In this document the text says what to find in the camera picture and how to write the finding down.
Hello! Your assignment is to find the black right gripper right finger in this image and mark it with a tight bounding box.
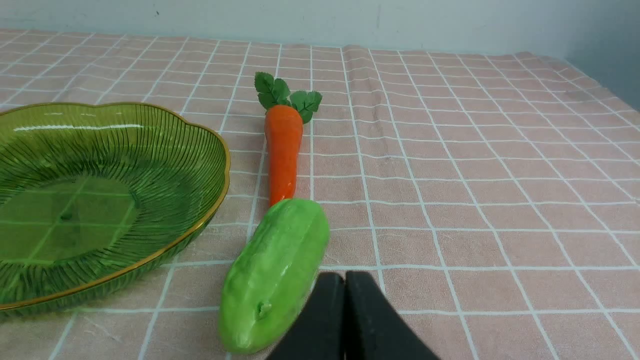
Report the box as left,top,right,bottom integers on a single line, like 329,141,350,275
345,271,439,360

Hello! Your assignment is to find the green glass plate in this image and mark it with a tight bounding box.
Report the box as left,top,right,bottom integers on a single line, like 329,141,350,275
0,102,231,322

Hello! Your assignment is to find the orange toy carrot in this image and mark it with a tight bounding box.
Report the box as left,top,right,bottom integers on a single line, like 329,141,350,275
254,71,323,207

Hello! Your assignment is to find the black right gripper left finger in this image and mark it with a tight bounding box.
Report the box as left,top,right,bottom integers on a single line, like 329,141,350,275
267,272,346,360

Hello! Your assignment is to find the green toy cucumber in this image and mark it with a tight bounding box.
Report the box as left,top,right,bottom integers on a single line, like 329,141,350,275
218,198,330,354

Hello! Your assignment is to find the pink checkered tablecloth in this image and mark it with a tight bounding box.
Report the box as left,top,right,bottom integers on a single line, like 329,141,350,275
1,28,639,360

